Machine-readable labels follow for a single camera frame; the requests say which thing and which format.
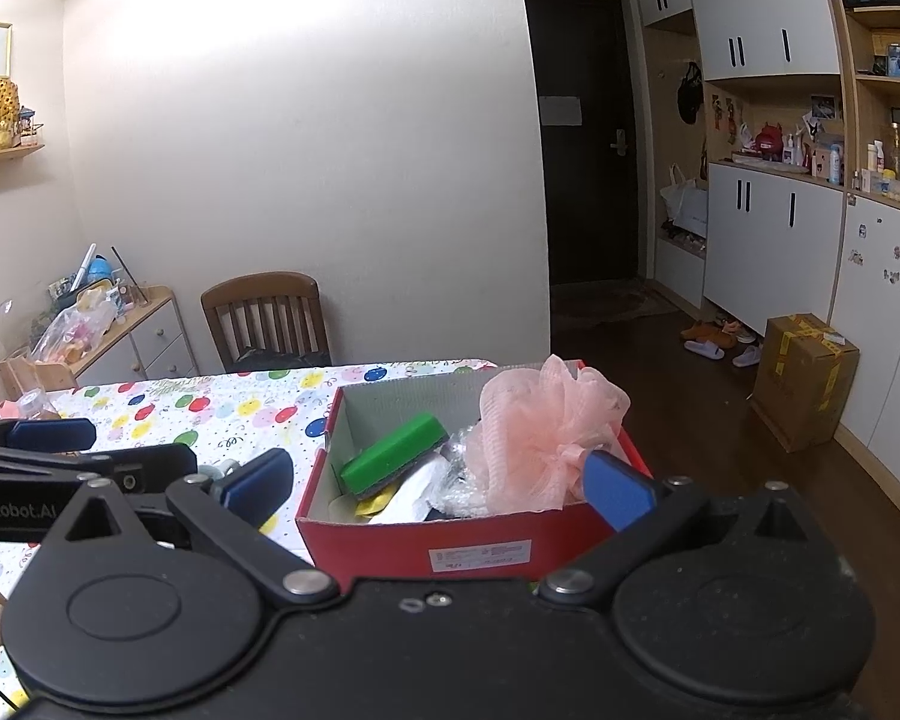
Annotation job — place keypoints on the blue round container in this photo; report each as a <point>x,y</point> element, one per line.
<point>100,268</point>

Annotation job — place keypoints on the clear plastic bag of snacks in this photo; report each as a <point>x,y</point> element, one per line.
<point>71,334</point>

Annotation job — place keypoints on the white cabinets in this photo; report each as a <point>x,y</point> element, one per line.
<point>795,262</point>
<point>757,7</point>

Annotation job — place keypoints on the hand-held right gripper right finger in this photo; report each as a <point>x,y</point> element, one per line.
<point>622,491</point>

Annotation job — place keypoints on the dark chair cushion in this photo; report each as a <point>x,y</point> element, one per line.
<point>277,360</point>

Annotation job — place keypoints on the row of toiletry bottles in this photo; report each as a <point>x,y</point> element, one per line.
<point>817,157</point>

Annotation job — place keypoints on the green sponge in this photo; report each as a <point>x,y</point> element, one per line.
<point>394,454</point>

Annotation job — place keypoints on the door mat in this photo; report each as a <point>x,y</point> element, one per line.
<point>615,304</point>

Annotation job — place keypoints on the amber liquid bottle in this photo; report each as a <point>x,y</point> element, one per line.
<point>37,403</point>

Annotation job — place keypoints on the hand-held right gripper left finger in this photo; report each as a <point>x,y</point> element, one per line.
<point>259,484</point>

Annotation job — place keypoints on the dark entrance door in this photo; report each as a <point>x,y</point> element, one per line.
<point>585,202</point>

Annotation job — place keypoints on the red bag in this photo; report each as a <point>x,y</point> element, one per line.
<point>769,141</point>

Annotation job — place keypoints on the white tube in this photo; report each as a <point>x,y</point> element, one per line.
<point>85,266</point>

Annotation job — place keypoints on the white upper cabinets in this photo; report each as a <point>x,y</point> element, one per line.
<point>757,7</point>

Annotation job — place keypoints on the white shopping bag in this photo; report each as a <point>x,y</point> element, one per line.
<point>686,206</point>

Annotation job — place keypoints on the white lower cabinets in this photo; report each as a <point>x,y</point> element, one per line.
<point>795,262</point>

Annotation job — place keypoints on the clear bubble wrap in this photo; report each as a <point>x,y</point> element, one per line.
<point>461,465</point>

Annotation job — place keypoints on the white foam sheet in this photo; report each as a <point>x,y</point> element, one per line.
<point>412,491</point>

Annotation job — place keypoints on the small dark figurine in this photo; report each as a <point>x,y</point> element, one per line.
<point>30,127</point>

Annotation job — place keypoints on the white slipper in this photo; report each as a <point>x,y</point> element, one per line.
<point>705,349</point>

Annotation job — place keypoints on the pink mesh bath pouf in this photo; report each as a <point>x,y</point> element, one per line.
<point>547,427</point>

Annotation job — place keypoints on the red cardboard box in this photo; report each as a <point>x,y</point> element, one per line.
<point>450,547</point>

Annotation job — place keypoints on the wooden open shelf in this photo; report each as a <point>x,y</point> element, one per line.
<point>881,52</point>

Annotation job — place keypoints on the small wall photo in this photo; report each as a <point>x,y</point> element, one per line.
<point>825,107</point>

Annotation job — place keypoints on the wooden side cabinet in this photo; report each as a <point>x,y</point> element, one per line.
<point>142,345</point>

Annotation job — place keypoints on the wooden chair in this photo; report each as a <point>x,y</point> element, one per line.
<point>266,307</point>

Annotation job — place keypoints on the reed diffuser jar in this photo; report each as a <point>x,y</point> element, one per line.
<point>133,289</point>

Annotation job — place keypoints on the glass dome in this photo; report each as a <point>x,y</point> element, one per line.
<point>13,330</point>

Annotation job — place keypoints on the black hanging bag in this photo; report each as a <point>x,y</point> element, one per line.
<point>690,94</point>

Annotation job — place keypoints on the brown cardboard box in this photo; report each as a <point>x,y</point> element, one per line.
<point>802,382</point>

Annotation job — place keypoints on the white paper sheet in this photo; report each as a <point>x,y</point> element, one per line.
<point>559,111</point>

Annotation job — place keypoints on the yellow cloth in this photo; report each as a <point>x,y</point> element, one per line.
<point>375,510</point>

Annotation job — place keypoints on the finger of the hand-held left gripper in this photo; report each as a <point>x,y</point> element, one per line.
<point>52,433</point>
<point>157,465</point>

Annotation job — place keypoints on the pale slipper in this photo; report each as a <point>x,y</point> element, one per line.
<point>748,356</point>

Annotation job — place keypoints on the brown slippers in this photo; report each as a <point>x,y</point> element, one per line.
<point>709,332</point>

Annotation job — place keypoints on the balloon printed tablecloth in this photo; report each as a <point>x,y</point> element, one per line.
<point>195,405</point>

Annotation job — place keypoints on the wooden wall shelf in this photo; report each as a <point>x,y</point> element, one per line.
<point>7,154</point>

